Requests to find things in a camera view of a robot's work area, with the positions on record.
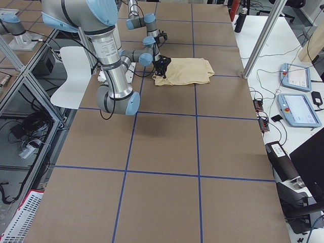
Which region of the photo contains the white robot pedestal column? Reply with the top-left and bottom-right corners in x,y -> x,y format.
98,24 -> 136,84

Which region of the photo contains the near blue teach pendant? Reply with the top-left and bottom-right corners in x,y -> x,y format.
277,94 -> 322,128

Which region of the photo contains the brown paper table cover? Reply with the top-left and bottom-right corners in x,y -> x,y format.
25,3 -> 290,242

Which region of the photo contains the aluminium frame post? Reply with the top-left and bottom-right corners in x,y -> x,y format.
242,0 -> 287,79

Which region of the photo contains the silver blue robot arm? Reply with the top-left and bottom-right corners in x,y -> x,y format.
126,1 -> 168,47
41,1 -> 171,115

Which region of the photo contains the black power adapter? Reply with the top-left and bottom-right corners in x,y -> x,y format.
311,91 -> 323,106

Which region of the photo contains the white plastic chair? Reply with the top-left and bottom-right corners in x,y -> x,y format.
50,46 -> 92,109

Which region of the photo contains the beige long-sleeve printed shirt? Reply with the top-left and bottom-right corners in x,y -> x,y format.
152,58 -> 215,86

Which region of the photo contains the white perforated basket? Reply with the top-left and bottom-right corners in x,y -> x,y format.
1,189 -> 44,243

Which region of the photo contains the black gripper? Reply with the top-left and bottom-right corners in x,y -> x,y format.
151,30 -> 168,45
153,55 -> 171,78

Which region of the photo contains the red cylinder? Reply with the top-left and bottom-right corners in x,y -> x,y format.
229,0 -> 240,22

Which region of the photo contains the black water bottle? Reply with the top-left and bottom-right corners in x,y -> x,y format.
234,8 -> 248,33

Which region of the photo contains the blue teach pendant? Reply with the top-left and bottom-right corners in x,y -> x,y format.
277,94 -> 322,128
279,63 -> 311,92

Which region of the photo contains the far blue teach pendant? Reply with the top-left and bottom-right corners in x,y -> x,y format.
279,63 -> 311,92

